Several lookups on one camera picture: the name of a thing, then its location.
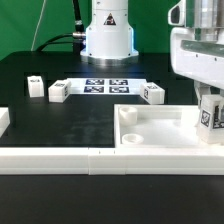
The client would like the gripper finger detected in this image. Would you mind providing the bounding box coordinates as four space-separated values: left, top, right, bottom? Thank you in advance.
214 106 224 128
194 81 211 108

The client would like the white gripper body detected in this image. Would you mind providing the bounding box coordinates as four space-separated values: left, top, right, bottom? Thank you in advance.
170 27 224 89

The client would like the white square tabletop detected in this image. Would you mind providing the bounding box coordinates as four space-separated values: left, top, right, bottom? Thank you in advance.
114 104 224 148

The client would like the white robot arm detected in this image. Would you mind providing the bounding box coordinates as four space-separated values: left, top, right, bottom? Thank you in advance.
81 0 224 91

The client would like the AprilTag marker sheet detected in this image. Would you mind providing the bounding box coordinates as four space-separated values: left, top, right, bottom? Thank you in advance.
69 78 146 95

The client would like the white front fence bar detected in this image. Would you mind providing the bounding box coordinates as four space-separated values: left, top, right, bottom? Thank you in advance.
0 147 224 175

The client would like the white fence bar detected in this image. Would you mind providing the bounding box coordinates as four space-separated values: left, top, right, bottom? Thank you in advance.
0 147 224 175
0 107 10 137

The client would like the white left fence bar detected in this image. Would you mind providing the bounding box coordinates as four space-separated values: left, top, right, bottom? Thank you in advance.
0 107 10 137

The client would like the black cable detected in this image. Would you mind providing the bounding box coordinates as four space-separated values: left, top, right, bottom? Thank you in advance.
35 0 88 53

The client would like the white thin cable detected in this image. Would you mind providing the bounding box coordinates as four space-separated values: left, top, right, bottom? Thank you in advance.
30 0 48 52

